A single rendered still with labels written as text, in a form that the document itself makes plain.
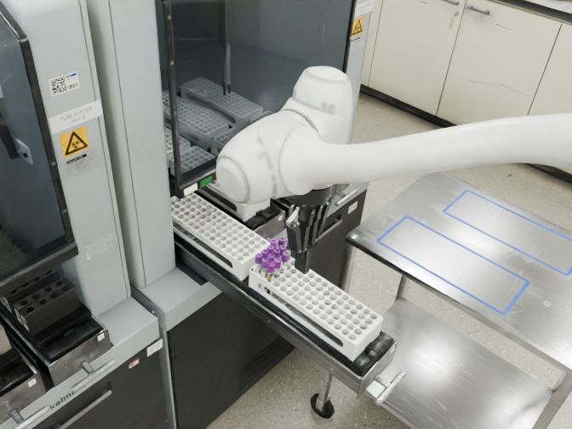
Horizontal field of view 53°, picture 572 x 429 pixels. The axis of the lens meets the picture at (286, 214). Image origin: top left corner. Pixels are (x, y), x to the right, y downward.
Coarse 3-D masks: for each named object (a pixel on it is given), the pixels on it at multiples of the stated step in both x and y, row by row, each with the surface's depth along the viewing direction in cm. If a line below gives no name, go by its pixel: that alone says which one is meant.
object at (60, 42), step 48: (0, 0) 86; (48, 0) 86; (48, 48) 89; (48, 96) 93; (96, 96) 100; (96, 144) 105; (96, 192) 110; (96, 240) 116; (96, 288) 123; (144, 336) 129; (48, 384) 115; (96, 384) 124; (144, 384) 139
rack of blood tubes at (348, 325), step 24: (288, 264) 128; (288, 288) 122; (312, 288) 122; (336, 288) 123; (288, 312) 122; (312, 312) 117; (336, 312) 117; (360, 312) 118; (336, 336) 114; (360, 336) 113
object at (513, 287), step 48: (432, 192) 160; (480, 192) 162; (384, 240) 143; (432, 240) 144; (480, 240) 145; (528, 240) 147; (432, 288) 131; (480, 288) 132; (528, 288) 133; (432, 336) 189; (528, 336) 122; (432, 384) 175; (480, 384) 176; (528, 384) 177
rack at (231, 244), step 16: (192, 192) 145; (176, 208) 142; (192, 208) 141; (208, 208) 143; (176, 224) 143; (192, 224) 137; (208, 224) 136; (224, 224) 138; (240, 224) 137; (192, 240) 137; (208, 240) 132; (224, 240) 134; (240, 240) 133; (256, 240) 135; (208, 256) 135; (224, 256) 130; (240, 256) 129; (240, 272) 128
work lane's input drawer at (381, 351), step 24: (192, 264) 138; (216, 264) 133; (240, 288) 129; (264, 312) 126; (288, 336) 123; (312, 336) 119; (384, 336) 119; (336, 360) 115; (360, 360) 114; (384, 360) 119; (360, 384) 113; (384, 384) 118
